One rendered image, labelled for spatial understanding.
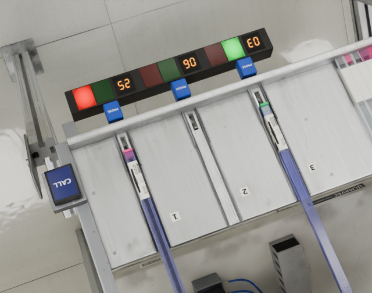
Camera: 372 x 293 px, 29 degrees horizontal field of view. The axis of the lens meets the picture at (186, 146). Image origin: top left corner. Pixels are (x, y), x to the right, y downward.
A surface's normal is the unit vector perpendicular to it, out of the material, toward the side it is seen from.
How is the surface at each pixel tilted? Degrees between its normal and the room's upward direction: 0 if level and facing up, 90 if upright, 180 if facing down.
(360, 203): 0
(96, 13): 0
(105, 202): 42
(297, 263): 0
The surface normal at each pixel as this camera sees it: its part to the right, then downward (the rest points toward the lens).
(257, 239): 0.26, 0.34
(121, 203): 0.03, -0.34
